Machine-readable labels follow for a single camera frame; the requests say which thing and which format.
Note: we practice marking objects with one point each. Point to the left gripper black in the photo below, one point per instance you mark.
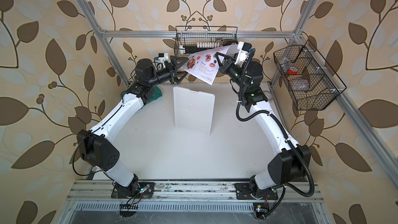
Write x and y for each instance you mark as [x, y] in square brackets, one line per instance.
[173, 69]

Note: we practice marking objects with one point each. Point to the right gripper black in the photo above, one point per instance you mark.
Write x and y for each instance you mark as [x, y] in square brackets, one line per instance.
[226, 68]

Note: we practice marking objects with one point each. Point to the restaurant menu sheet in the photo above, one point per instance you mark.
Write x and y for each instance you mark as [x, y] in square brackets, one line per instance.
[200, 64]

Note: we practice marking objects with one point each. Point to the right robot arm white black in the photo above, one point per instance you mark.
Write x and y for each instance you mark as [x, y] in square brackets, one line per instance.
[290, 165]

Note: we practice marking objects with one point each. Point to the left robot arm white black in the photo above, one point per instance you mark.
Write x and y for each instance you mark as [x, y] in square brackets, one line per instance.
[96, 146]

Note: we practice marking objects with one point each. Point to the black socket holder set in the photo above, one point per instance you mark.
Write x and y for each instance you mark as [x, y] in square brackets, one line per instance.
[197, 46]

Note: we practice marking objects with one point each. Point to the green tool case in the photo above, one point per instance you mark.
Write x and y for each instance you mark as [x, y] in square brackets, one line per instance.
[155, 95]

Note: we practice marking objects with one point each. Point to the red lidded container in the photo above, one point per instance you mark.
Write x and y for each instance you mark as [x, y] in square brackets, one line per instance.
[292, 70]

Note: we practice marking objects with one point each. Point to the clear plastic container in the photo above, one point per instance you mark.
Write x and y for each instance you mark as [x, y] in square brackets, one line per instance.
[300, 84]

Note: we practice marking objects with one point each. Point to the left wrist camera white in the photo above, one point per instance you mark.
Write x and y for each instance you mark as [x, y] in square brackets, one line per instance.
[162, 58]

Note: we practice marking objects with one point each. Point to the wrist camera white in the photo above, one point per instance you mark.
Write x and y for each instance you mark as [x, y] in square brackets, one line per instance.
[243, 52]
[162, 58]

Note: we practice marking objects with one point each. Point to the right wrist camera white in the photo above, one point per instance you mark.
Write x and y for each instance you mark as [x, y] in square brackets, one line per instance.
[243, 52]

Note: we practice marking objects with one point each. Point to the black wire basket back wall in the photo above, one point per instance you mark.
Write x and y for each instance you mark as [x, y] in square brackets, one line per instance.
[179, 38]

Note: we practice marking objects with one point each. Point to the black wire basket wall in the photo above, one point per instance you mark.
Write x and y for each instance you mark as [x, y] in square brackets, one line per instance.
[326, 84]
[179, 38]

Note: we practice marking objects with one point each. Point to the aluminium frame crossbar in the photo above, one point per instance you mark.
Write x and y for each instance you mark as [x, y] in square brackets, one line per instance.
[167, 34]

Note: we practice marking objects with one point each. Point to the black wire basket right wall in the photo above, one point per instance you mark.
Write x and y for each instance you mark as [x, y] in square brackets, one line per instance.
[326, 84]

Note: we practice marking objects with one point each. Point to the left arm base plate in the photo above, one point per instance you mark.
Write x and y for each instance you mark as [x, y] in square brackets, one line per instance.
[135, 189]

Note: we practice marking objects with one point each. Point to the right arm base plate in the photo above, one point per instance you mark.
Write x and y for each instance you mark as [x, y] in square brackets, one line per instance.
[249, 191]

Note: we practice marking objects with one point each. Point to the aluminium mounting rail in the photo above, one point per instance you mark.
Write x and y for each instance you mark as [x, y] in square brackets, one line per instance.
[171, 190]

